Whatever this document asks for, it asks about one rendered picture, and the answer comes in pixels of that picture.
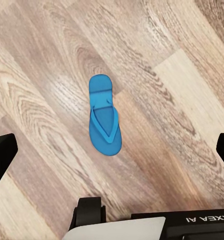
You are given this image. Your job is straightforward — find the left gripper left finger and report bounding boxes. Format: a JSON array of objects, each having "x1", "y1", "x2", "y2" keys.
[{"x1": 0, "y1": 133, "x2": 18, "y2": 180}]

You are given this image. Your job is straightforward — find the sandal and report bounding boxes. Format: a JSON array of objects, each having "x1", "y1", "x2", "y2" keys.
[{"x1": 89, "y1": 74, "x2": 122, "y2": 156}]

